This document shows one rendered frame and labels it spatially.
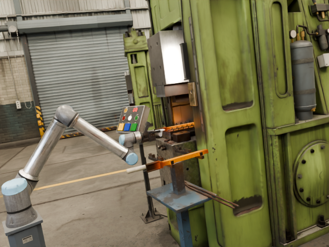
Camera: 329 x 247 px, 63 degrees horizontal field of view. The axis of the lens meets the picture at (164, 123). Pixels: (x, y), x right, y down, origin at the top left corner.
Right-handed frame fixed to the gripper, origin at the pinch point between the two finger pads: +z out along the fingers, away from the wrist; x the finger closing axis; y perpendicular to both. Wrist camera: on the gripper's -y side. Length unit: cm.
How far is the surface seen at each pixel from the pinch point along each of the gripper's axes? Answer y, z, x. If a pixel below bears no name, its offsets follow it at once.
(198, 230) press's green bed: 83, 9, 21
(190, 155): 8, -8, 62
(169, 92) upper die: -28.8, 7.0, 7.5
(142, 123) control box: -2.5, -4.8, -40.0
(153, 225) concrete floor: 101, -11, -40
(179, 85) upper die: -33.2, 16.8, 7.5
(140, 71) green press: -74, 134, -470
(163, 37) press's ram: -70, 7, 12
